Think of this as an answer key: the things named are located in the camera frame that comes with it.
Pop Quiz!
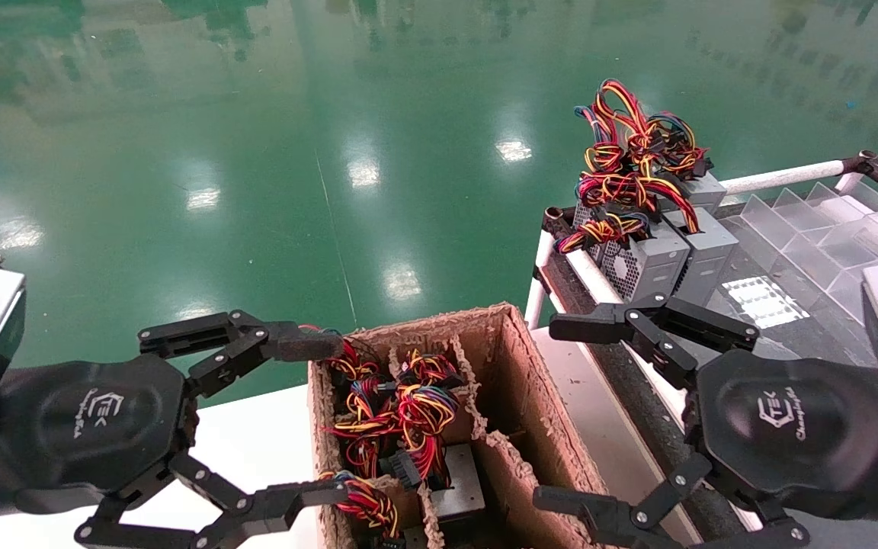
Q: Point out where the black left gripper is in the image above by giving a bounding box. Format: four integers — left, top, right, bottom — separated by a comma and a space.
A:
0, 309, 350, 549

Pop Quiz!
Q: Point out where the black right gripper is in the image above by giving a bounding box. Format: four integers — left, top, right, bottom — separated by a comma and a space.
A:
533, 294, 878, 549

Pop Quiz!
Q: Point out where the grey power supply with cables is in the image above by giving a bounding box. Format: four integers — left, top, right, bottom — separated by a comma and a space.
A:
328, 335, 383, 382
328, 380, 398, 477
319, 471, 402, 546
378, 349, 485, 523
664, 207, 739, 306
575, 79, 728, 216
572, 169, 703, 264
556, 212, 691, 306

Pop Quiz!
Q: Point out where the brown cardboard box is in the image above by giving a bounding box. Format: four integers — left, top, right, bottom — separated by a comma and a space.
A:
308, 303, 623, 549

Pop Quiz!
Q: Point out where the cardboard divider insert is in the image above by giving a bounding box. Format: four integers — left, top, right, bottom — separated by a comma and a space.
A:
389, 335, 592, 549

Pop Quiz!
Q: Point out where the clear plastic divider tray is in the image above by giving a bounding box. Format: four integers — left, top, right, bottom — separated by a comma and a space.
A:
740, 181, 878, 325

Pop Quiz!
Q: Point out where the white cart pipe rail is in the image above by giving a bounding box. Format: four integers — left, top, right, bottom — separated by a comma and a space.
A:
565, 250, 764, 535
721, 159, 848, 197

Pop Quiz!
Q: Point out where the white cart pipe post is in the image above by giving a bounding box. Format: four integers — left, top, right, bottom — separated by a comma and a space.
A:
524, 229, 556, 330

